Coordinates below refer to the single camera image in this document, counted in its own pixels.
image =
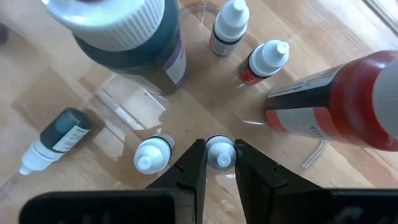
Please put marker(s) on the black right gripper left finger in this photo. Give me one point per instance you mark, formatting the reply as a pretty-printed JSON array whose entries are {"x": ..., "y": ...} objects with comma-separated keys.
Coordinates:
[{"x": 124, "y": 208}]

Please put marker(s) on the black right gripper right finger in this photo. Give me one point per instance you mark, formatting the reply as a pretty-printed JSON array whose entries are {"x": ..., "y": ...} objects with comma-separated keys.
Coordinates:
[{"x": 295, "y": 208}]

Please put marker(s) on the small white-capped dropper bottle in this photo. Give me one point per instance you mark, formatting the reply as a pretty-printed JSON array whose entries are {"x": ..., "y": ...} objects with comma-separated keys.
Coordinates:
[
  {"x": 230, "y": 21},
  {"x": 152, "y": 155},
  {"x": 65, "y": 130},
  {"x": 221, "y": 152}
]

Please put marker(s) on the large red colouring bottle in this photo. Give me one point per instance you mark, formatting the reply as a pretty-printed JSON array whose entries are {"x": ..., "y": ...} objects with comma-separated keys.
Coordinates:
[{"x": 342, "y": 99}]

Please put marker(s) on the small red dropper bottle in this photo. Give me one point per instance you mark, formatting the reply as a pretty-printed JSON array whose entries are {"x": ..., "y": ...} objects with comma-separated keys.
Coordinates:
[{"x": 267, "y": 59}]

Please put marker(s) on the large violet colouring bottle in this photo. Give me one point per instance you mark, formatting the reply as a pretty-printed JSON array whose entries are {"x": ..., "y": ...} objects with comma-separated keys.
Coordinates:
[{"x": 124, "y": 31}]

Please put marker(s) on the clear plastic bin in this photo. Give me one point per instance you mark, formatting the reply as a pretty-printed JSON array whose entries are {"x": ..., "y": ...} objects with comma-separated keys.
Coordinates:
[{"x": 136, "y": 115}]

